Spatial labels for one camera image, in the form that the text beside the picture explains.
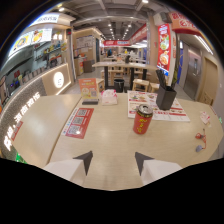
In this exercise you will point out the black chopstick holder box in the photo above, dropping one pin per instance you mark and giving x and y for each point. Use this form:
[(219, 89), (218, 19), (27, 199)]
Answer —
[(165, 97)]

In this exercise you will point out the illuminated overhead menu board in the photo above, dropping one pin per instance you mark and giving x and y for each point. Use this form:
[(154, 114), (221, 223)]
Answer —
[(30, 39)]

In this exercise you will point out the laminated food menu sheet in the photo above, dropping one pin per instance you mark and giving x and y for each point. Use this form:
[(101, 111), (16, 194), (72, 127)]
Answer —
[(156, 106)]

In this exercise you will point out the black trash bin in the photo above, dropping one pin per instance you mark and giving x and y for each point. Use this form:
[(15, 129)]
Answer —
[(119, 85)]

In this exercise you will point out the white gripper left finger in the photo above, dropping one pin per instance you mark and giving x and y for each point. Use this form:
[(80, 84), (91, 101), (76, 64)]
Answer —
[(66, 168)]

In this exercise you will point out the red drink can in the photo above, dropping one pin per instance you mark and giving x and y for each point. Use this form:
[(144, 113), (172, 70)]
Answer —
[(143, 119)]

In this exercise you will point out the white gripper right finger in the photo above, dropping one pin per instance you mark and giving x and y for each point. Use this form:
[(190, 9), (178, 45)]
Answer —
[(156, 169)]

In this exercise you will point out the red QR code sticker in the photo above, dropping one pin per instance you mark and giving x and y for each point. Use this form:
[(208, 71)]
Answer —
[(78, 122)]

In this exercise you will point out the white tissue packet box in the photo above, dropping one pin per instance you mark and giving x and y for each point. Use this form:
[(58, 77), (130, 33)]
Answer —
[(109, 97)]

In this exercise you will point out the wooden stool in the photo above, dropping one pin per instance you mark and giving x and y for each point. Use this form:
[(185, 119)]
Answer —
[(140, 84)]

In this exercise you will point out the small white pink sticker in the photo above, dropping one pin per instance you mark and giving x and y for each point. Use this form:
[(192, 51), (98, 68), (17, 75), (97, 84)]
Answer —
[(204, 117)]

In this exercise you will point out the orange acrylic sign stand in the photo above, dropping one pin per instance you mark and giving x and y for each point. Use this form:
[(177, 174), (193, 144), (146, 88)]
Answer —
[(88, 90)]

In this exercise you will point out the round white logo light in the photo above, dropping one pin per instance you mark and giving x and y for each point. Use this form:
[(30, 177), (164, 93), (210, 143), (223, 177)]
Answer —
[(58, 79)]

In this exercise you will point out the long wooden dining table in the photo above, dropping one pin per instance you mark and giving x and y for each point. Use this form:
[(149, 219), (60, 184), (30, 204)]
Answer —
[(123, 66)]

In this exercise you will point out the red vertical food poster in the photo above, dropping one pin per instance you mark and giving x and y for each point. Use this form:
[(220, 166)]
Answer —
[(163, 48)]

